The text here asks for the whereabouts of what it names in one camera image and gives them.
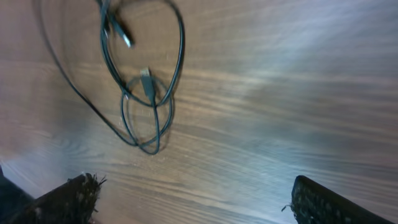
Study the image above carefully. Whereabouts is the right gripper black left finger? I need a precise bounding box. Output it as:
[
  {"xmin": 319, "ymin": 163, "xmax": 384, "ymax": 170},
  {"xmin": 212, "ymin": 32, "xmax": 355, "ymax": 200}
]
[{"xmin": 1, "ymin": 173, "xmax": 106, "ymax": 224}]

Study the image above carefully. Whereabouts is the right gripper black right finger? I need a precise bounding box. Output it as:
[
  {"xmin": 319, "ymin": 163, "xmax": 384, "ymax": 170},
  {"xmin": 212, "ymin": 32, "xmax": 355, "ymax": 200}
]
[{"xmin": 288, "ymin": 175, "xmax": 393, "ymax": 224}]

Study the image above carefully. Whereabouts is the thin black USB cable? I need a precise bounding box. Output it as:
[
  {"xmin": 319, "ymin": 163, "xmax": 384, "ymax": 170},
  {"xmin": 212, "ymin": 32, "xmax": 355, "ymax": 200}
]
[{"xmin": 34, "ymin": 0, "xmax": 186, "ymax": 156}]

